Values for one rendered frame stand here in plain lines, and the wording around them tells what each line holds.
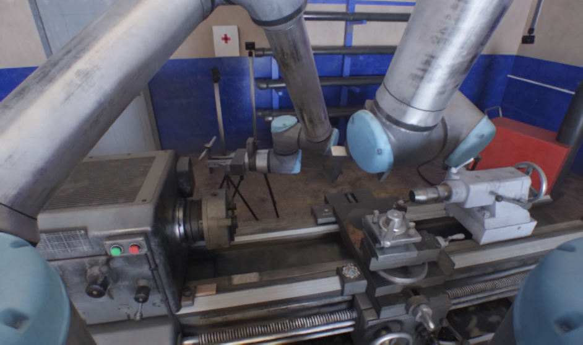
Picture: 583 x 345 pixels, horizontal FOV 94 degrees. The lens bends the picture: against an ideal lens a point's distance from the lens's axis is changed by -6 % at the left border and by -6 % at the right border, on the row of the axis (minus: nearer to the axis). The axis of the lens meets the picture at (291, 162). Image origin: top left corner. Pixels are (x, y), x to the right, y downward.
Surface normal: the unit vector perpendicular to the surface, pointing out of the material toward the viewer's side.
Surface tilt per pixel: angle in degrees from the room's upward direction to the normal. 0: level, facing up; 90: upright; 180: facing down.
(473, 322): 0
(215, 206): 30
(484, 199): 94
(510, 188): 82
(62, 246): 90
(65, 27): 90
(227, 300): 36
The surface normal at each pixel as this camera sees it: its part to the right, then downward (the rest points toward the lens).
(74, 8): 0.18, 0.46
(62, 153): 0.92, 0.28
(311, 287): 0.11, -0.44
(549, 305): -0.82, -0.56
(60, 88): 0.51, -0.23
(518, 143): -0.86, 0.24
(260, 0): -0.12, 0.78
